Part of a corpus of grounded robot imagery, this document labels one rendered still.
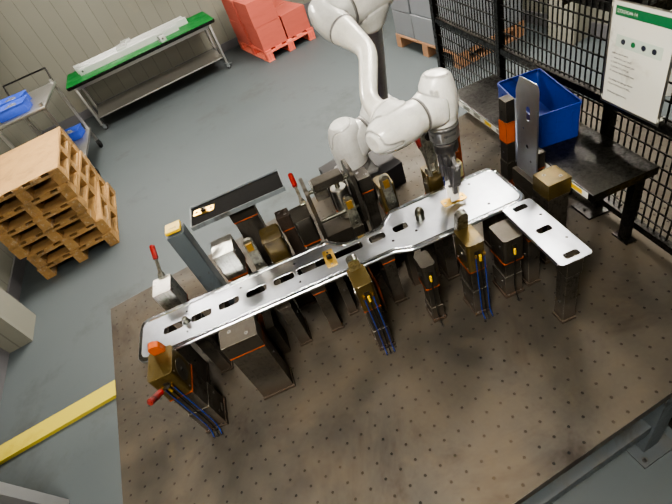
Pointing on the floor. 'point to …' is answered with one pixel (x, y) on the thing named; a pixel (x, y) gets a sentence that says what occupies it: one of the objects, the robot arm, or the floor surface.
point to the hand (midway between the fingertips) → (452, 190)
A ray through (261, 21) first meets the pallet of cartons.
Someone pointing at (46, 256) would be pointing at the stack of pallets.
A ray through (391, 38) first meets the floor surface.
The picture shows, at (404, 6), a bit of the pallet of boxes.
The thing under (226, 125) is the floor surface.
